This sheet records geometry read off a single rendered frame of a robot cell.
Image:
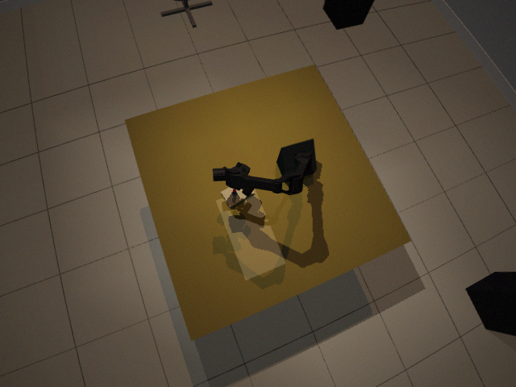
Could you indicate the beige rectangular board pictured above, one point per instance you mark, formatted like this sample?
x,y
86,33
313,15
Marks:
x,y
233,196

